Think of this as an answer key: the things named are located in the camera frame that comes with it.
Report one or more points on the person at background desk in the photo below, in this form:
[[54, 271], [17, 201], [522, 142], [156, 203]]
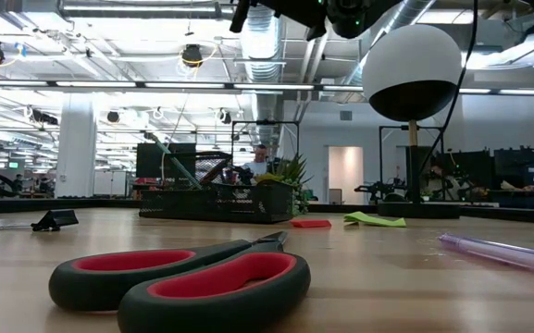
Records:
[[258, 164]]

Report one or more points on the black background monitor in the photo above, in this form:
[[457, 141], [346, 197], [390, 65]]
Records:
[[153, 159]]

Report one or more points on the black aluminium table frame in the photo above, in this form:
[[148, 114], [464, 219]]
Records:
[[109, 203]]

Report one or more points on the purple pen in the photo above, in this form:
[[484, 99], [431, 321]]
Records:
[[502, 252]]

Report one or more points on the black background rig frame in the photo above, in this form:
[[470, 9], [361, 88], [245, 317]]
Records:
[[387, 127]]

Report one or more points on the green cloth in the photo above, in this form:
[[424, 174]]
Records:
[[375, 220]]

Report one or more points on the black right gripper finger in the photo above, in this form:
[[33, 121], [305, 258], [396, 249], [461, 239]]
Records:
[[242, 14]]

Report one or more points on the succulent plant in black pot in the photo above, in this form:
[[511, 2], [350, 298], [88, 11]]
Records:
[[289, 173]]

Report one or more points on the black mesh desk organizer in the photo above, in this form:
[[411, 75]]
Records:
[[211, 203]]

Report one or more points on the orange-red eraser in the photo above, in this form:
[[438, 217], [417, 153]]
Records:
[[310, 224]]

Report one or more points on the brown pen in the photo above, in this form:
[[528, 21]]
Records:
[[215, 173]]

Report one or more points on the white globe table lamp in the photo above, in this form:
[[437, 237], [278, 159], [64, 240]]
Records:
[[410, 69]]

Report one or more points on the black and red scissors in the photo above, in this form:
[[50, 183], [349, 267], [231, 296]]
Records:
[[211, 314]]

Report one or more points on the black binder clip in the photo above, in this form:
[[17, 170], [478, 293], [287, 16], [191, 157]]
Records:
[[56, 218]]

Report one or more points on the black background robot arm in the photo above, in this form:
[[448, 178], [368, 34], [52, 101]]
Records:
[[377, 188]]

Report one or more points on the teal pen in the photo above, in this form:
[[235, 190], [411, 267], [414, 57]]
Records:
[[176, 162]]

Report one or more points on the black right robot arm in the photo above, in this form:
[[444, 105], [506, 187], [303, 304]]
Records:
[[350, 18]]

